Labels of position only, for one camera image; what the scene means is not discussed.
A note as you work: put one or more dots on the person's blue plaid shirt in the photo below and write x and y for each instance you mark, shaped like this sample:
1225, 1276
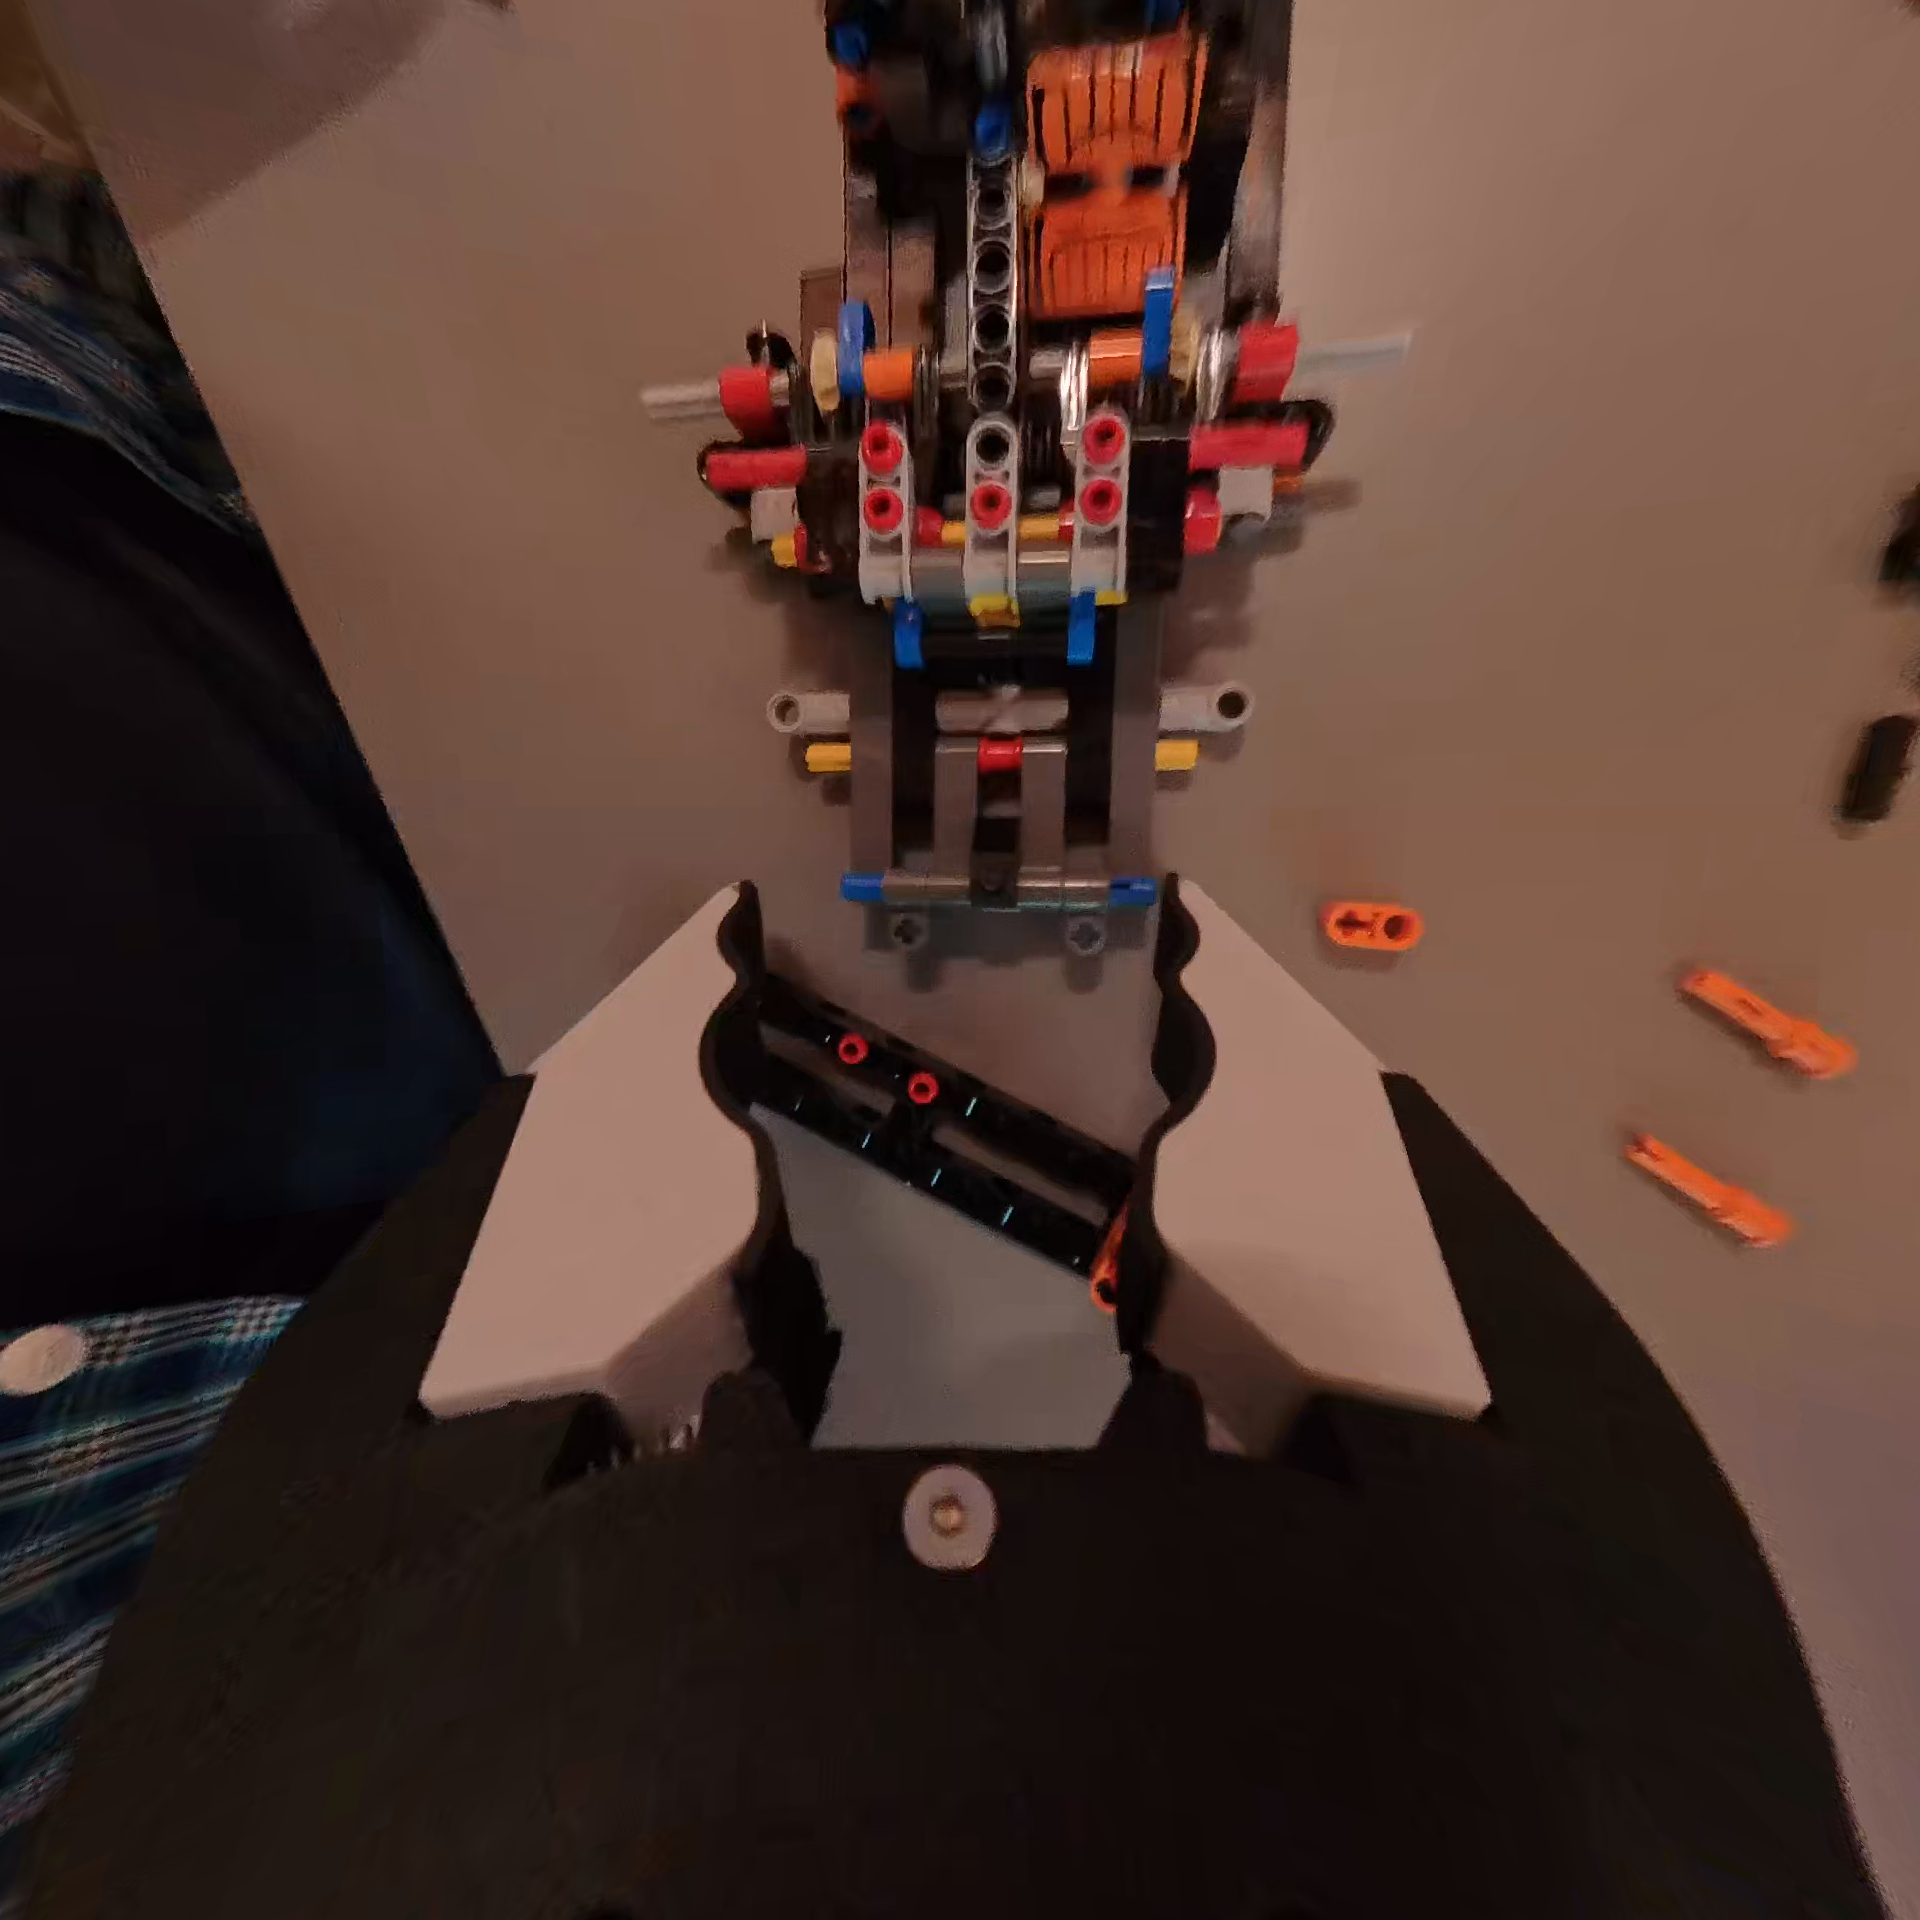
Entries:
89, 1501

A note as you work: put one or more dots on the small orange lego beam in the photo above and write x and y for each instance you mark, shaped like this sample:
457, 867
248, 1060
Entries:
1369, 926

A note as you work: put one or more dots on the black lego frame with connectors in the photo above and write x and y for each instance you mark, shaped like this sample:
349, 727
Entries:
901, 1109

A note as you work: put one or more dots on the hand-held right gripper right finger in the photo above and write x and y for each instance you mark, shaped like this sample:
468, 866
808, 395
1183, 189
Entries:
1305, 1202

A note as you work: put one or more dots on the multicoloured lego vehicle model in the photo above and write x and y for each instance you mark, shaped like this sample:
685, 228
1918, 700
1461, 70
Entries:
991, 495

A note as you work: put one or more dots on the pile of black lego pieces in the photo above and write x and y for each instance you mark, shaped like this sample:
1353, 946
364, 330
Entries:
1876, 765

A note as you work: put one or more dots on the person's dark garment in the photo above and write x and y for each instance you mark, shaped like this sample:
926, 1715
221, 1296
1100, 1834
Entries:
181, 902

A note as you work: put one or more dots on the orange lego pin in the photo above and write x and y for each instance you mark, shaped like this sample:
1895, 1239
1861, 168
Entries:
1710, 1195
1769, 1027

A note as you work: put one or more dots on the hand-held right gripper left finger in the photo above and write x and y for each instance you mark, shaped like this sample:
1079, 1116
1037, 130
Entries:
600, 1202

